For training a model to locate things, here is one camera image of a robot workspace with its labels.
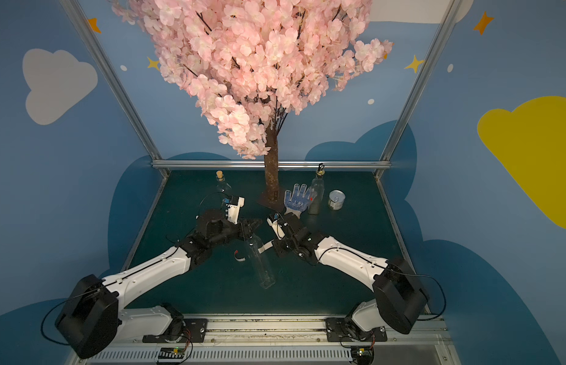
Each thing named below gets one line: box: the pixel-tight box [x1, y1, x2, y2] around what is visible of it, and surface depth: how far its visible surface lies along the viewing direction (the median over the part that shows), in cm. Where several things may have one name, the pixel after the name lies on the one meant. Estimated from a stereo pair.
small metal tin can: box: [327, 189, 347, 211], surface depth 107 cm
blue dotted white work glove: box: [283, 183, 318, 219], surface depth 113 cm
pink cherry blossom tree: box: [111, 0, 394, 202], surface depth 49 cm
